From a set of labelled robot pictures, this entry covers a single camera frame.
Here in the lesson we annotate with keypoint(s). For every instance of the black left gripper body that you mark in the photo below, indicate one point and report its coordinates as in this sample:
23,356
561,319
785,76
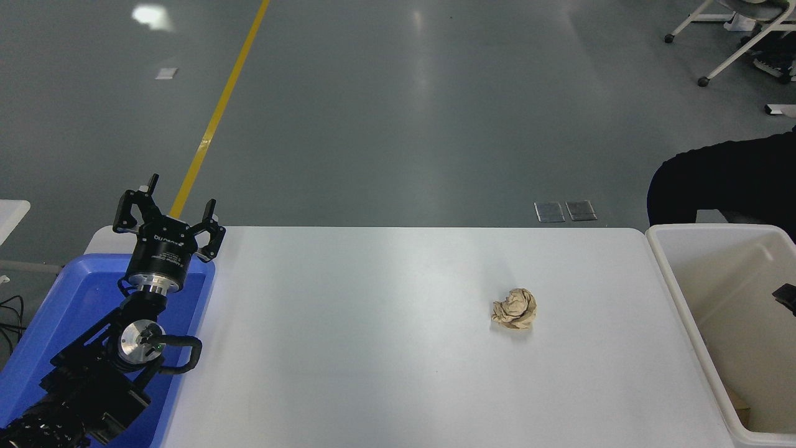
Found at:
163,255

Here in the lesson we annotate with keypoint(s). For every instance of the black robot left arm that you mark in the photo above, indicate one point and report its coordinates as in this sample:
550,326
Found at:
93,379

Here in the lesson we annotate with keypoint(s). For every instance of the grey metal floor plate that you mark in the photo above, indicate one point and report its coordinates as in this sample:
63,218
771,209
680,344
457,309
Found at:
549,211
581,210

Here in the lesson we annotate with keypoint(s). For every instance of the large pale plastic bin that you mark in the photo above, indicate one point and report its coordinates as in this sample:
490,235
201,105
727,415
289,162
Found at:
715,286

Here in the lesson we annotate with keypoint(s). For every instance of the blue plastic tray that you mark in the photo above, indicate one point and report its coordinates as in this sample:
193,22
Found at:
68,298

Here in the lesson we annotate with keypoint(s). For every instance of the tan paper scrap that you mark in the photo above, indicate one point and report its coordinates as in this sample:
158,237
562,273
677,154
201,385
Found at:
741,407

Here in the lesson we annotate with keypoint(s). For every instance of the person's shoe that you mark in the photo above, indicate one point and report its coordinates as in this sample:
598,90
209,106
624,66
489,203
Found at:
772,65

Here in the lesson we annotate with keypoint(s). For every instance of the crumpled tan paper ball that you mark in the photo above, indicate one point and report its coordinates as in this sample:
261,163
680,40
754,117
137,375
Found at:
514,309

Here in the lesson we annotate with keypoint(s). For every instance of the white metal frame foot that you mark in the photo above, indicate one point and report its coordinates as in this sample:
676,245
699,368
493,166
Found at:
781,109

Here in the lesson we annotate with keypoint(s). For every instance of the white wheeled chair frame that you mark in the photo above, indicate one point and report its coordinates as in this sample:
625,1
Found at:
734,56

